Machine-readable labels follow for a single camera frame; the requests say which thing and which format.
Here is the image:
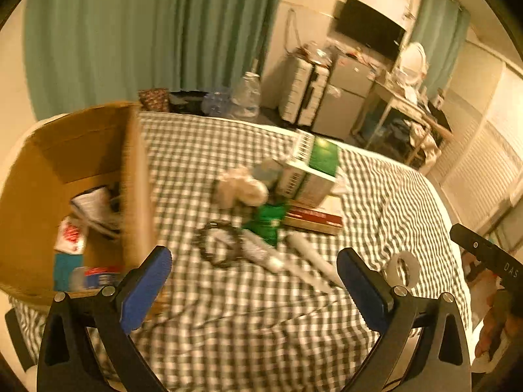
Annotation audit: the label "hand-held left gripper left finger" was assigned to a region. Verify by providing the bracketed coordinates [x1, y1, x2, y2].
[37, 246, 173, 392]

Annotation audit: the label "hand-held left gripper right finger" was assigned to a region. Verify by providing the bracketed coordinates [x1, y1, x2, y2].
[336, 247, 472, 392]

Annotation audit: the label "green and white carton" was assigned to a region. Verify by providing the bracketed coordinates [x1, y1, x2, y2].
[275, 128, 343, 207]

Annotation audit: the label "cardboard box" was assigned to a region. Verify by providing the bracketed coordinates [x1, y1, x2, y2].
[0, 102, 172, 320]

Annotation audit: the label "person's right hand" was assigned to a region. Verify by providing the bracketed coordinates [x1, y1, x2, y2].
[474, 289, 520, 361]

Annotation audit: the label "white tape roll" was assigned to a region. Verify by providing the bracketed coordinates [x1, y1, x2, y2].
[384, 251, 422, 289]

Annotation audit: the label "blue and red tube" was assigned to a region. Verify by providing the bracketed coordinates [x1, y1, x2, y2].
[69, 265, 124, 290]

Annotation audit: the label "white cone-shaped stick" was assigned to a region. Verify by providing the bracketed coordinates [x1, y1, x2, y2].
[286, 232, 346, 293]

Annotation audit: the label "red cover book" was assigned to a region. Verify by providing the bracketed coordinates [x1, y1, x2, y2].
[282, 196, 345, 236]

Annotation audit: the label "blue small box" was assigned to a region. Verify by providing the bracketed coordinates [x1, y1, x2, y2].
[53, 253, 86, 291]

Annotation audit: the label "white and red packet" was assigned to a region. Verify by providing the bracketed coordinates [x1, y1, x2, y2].
[54, 216, 90, 254]

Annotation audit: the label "white leaflet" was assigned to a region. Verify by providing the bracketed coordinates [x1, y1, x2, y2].
[70, 187, 123, 238]

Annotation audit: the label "white louvred closet doors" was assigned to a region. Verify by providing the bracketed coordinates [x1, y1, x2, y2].
[429, 65, 523, 233]

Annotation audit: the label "white tube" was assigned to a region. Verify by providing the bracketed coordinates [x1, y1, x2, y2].
[244, 233, 284, 274]

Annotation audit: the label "green packet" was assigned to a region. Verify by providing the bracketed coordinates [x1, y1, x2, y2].
[241, 200, 289, 248]

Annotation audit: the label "white crumpled plush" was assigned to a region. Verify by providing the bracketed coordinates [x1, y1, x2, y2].
[214, 167, 269, 209]

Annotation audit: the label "cluttered wooden desk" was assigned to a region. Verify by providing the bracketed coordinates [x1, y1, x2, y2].
[353, 77, 454, 165]

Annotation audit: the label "patterned bag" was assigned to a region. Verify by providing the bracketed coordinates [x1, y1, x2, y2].
[138, 88, 171, 113]

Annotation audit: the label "dark bag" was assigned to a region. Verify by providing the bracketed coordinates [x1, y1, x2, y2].
[169, 90, 205, 115]

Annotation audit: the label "pack of plastic bottles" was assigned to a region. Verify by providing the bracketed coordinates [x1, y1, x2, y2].
[202, 88, 236, 117]

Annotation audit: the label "grey mini fridge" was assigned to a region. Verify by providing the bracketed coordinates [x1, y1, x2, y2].
[312, 55, 377, 141]

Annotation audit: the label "white suitcase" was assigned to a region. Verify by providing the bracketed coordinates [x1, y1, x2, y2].
[278, 55, 331, 126]

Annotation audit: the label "clear water bottle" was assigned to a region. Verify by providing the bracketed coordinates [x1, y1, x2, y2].
[232, 71, 262, 121]

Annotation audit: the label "white desk fan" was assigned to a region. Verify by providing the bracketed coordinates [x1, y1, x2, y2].
[398, 42, 428, 86]

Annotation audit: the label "narrow green curtain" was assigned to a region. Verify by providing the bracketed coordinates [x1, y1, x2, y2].
[409, 0, 471, 99]

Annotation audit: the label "wide green curtain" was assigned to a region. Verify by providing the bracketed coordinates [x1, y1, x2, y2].
[25, 0, 287, 122]

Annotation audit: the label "dark bead bracelet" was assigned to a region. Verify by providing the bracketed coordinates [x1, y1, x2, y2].
[195, 220, 246, 269]

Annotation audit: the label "wall television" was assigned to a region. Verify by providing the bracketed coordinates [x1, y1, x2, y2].
[335, 0, 408, 61]

